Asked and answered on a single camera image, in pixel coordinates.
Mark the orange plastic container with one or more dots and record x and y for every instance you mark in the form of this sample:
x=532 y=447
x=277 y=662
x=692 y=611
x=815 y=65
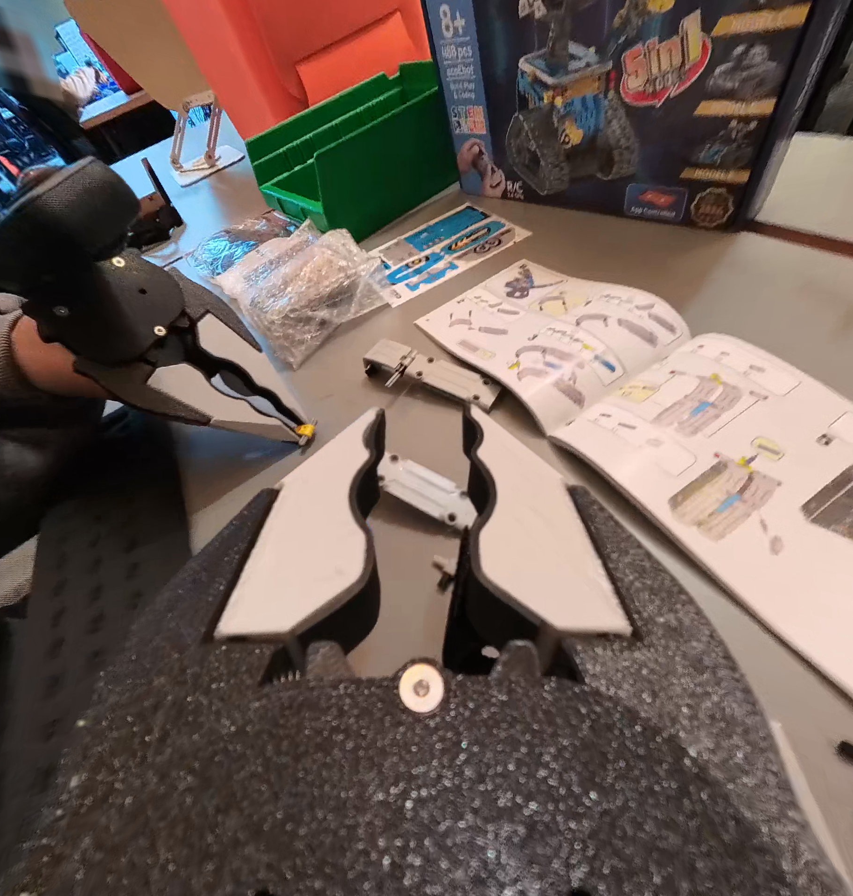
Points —
x=293 y=56

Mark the grey toy axle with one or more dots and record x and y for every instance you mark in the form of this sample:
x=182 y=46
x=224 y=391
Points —
x=398 y=369

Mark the grey desk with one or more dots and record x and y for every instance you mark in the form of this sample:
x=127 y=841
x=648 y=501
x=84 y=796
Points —
x=748 y=280

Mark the tan board on white stand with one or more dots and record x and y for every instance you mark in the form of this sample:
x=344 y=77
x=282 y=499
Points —
x=139 y=49

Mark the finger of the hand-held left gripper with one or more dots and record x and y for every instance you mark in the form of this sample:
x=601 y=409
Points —
x=223 y=336
x=188 y=399

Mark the grey toy panel assembly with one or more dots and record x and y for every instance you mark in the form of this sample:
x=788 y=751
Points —
x=426 y=490
x=440 y=378

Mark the grey toy connector with pin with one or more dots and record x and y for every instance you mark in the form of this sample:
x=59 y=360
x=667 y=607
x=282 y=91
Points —
x=442 y=570

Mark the black electronic device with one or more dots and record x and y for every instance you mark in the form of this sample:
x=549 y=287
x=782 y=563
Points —
x=153 y=210

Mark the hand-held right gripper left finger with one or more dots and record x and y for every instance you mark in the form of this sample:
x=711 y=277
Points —
x=300 y=560

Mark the black perforated chair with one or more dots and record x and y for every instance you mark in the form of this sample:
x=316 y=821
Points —
x=97 y=560

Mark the clear plastic bag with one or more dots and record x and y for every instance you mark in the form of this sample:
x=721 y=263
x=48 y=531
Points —
x=307 y=294
x=237 y=241

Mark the person's left hand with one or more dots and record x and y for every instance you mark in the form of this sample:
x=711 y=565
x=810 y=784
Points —
x=45 y=357

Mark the white instruction booklet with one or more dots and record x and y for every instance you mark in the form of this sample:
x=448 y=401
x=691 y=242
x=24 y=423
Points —
x=643 y=420

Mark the toy robot kit box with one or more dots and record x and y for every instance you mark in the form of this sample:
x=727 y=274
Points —
x=608 y=105

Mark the green storage bin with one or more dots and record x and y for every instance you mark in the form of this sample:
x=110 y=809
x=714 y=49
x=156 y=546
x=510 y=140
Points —
x=356 y=168

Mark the blue sticker sheet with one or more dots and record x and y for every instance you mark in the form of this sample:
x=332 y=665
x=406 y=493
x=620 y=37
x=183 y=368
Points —
x=447 y=252

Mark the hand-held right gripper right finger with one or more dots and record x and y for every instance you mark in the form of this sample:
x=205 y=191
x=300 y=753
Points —
x=538 y=560

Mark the person's left forearm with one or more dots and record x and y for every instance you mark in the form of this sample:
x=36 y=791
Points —
x=20 y=448

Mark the yellow toy connector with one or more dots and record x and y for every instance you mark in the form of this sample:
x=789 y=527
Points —
x=305 y=432

